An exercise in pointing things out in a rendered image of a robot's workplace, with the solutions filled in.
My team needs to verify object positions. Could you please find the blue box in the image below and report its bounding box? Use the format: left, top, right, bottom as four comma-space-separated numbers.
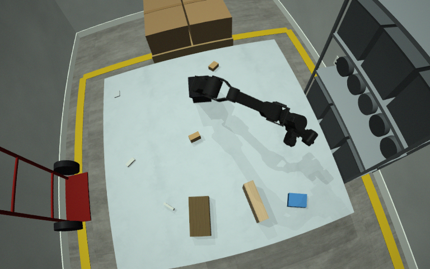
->
287, 193, 307, 208

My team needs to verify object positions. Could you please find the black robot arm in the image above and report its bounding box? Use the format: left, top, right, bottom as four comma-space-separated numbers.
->
189, 76, 307, 147

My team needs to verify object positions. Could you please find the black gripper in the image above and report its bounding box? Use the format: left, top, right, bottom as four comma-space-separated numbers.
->
286, 127, 318, 146

